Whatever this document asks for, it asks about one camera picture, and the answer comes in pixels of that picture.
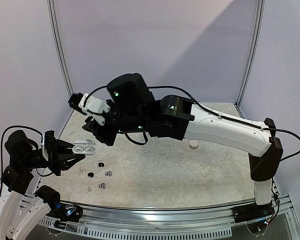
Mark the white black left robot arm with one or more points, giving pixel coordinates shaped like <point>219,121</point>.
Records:
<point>25,156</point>

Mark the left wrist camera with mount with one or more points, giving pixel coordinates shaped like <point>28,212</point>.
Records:
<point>47,143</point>

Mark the white slotted cable duct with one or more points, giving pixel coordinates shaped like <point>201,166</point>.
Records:
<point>112,232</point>

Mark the white oval charging case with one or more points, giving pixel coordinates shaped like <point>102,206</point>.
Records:
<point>84,143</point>

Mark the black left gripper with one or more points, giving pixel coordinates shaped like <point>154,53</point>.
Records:
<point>54,164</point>

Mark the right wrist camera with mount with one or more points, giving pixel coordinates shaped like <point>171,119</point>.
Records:
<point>90,106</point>

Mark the round white pink case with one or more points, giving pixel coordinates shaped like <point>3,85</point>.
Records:
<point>193,144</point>

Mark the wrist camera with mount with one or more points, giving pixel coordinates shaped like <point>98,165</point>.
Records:
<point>90,106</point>
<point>47,143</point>

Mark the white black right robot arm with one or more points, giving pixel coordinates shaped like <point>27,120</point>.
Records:
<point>132,108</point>

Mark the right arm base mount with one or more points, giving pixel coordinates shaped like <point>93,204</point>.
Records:
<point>252,211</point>

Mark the aluminium front rail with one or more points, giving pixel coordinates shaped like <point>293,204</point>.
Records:
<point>185,219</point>

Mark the aluminium corner frame post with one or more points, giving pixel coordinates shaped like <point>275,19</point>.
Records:
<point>252,51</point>

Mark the aluminium left frame post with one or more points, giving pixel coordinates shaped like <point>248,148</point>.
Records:
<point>59,47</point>

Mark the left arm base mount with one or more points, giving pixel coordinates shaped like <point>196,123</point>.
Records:
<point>67,213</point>

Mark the white clip earbud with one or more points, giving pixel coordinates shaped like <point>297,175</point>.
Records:
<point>78,149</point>
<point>90,150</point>

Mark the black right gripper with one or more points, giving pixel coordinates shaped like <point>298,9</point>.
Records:
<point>103,129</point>

